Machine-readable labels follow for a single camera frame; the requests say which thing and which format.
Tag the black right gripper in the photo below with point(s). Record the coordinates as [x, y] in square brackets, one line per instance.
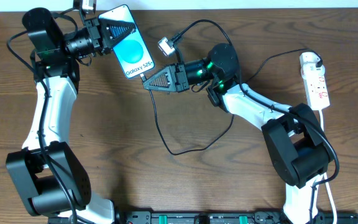
[181, 77]

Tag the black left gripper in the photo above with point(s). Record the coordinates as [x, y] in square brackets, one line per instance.
[95, 35]

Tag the blue Galaxy smartphone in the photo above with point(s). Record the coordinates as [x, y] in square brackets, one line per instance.
[132, 52]

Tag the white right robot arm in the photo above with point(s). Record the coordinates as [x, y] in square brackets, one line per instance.
[298, 147]

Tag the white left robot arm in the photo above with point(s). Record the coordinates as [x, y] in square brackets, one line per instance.
[47, 175]

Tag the white USB charger plug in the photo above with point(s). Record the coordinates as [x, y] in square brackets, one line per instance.
[311, 65]

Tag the white power strip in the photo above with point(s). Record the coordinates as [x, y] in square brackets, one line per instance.
[316, 92]

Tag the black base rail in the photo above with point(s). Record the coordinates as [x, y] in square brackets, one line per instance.
[264, 217]

